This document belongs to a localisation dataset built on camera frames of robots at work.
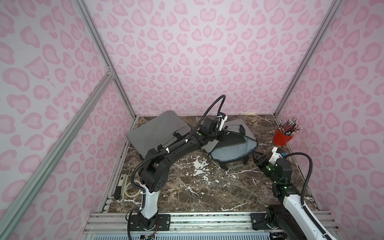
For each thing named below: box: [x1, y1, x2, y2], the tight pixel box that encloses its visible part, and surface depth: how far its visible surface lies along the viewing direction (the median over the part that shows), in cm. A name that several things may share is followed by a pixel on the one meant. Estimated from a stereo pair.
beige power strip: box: [111, 174, 128, 203], surface depth 82 cm
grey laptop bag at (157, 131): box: [126, 110, 192, 158], surface depth 109 cm
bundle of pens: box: [278, 117, 303, 136], surface depth 94 cm
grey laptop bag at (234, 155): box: [201, 119, 259, 170], surface depth 96 cm
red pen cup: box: [273, 128, 294, 147], surface depth 102 cm
